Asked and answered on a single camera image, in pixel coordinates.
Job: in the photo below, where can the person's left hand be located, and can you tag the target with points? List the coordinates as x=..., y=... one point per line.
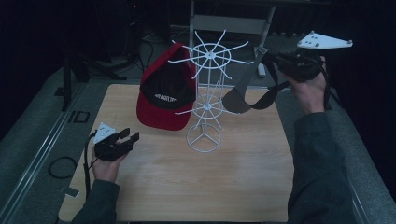
x=107, y=169

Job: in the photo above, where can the red baseball cap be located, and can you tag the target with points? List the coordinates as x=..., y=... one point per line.
x=165, y=90

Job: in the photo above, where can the metal floor rail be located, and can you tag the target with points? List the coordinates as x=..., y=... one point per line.
x=40, y=152
x=361, y=202

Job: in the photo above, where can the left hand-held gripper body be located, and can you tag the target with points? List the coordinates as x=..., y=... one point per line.
x=107, y=149

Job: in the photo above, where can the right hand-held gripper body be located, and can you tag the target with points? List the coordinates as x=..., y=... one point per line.
x=303, y=65

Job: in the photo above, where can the grey metal desk frame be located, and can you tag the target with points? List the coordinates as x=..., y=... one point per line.
x=229, y=24

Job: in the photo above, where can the person's right hand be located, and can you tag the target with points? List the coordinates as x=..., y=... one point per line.
x=309, y=93

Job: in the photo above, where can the black tripod stand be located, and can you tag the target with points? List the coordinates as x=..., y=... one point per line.
x=67, y=84

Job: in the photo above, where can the grey tape piece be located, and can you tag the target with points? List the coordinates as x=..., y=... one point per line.
x=71, y=192

